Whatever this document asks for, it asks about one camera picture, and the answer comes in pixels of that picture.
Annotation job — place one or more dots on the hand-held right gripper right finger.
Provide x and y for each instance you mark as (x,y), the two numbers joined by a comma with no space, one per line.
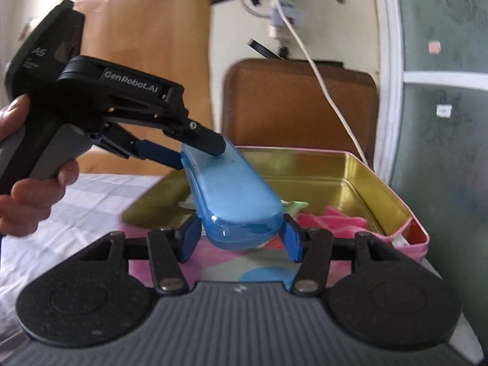
(291,241)

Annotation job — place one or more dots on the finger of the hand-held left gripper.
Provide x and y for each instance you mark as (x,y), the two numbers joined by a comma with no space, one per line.
(206,139)
(160,156)

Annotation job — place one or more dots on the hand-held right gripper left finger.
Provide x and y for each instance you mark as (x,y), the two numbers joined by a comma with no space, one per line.
(190,241)

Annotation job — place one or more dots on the light blue hard case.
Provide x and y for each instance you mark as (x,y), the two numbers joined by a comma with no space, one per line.
(228,198)

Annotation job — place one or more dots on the pink tin box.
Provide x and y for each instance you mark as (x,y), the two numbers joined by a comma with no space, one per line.
(354,183)

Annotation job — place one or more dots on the person's left hand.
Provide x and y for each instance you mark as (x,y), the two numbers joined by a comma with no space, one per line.
(42,190)

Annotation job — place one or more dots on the green packet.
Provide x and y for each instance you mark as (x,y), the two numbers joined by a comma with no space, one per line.
(295,206)

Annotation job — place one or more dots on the pink cloth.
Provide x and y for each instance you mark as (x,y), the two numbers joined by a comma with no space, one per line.
(335,219)

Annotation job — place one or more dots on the grey striped bed sheet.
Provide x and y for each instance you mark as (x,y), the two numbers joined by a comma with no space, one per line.
(95,206)

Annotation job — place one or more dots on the brown chair back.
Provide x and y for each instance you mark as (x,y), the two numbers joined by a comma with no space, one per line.
(286,99)

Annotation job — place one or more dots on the wooden headboard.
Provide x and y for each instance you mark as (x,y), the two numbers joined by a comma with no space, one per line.
(152,26)

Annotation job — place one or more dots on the white plug adapter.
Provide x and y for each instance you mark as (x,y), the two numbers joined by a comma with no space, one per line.
(285,11)

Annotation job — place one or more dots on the white sticker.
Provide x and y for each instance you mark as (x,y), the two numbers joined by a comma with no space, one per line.
(443,111)

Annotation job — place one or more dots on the pink sticker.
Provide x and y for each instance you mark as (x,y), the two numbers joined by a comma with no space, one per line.
(434,47)

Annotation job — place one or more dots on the glass door with white frame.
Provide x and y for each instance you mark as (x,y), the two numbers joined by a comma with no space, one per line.
(442,84)

